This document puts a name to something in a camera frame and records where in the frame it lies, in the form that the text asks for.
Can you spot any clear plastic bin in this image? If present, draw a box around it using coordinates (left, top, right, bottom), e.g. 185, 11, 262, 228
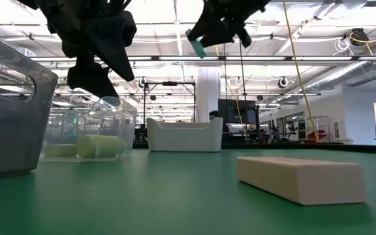
39, 96, 138, 163

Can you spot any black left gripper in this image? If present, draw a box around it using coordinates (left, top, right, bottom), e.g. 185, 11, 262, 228
39, 0, 138, 106

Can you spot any black gantry frame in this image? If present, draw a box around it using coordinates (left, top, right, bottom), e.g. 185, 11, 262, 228
143, 81, 196, 131

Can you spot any white pillar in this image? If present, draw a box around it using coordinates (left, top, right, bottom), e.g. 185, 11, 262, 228
196, 67, 221, 123

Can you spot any white bin with curved rim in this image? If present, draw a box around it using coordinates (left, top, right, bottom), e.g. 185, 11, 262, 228
146, 117, 224, 153

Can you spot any black hanging cable with loop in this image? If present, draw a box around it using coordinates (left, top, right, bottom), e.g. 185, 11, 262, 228
238, 42, 249, 143

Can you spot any thin black hanging cable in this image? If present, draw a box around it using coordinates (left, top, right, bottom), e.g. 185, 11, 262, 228
223, 44, 228, 101

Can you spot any silver ventilation duct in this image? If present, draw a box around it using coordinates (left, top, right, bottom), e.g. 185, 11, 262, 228
305, 61, 371, 91

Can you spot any black monitor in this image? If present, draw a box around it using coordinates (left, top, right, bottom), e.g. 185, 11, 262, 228
217, 99, 257, 125

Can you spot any red object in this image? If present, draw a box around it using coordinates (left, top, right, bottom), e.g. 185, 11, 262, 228
307, 130, 328, 142

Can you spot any white cable coil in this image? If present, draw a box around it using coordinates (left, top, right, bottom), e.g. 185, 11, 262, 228
334, 37, 352, 56

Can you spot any dark grey translucent bin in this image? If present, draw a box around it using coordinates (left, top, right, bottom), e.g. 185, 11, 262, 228
0, 28, 59, 182

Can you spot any black table frame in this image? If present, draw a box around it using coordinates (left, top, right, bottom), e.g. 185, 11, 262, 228
132, 142, 376, 155

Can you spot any mint rectangular block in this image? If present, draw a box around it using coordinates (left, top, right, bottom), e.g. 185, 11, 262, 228
185, 28, 208, 59

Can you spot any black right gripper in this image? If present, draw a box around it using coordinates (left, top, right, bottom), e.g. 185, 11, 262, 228
187, 0, 270, 48

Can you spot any yellow-green foam cylinder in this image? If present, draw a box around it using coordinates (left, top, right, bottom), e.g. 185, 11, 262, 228
76, 134, 126, 160

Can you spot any short salmon block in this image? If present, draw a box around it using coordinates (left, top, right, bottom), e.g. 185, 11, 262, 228
236, 156, 367, 206

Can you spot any thin yellow hanging cable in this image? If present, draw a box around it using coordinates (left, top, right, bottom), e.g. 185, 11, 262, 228
215, 45, 244, 127

